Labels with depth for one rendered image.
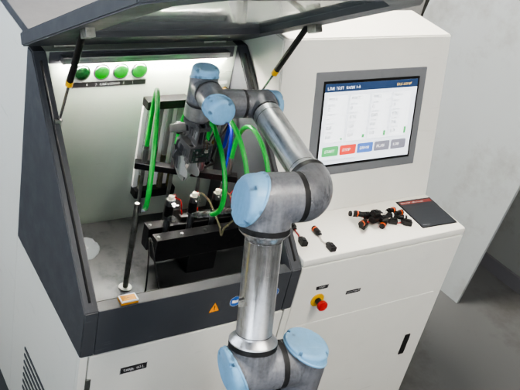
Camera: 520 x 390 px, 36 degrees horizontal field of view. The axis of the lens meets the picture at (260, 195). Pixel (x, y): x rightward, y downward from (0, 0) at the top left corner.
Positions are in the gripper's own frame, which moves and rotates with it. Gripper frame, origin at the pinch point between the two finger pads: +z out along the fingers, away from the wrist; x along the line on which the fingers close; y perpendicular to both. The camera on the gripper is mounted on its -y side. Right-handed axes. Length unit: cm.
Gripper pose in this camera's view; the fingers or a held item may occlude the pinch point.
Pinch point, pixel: (183, 175)
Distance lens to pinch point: 229.5
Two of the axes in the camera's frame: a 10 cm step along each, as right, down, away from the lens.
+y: 5.0, 5.5, -6.7
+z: -2.0, 8.3, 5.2
